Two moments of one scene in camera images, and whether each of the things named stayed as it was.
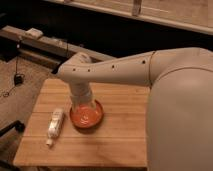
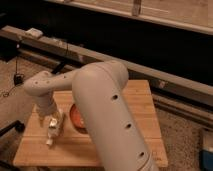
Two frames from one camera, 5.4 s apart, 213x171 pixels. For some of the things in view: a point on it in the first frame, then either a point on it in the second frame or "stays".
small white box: (33, 33) stays
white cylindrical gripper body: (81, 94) → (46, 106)
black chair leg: (19, 126) stays
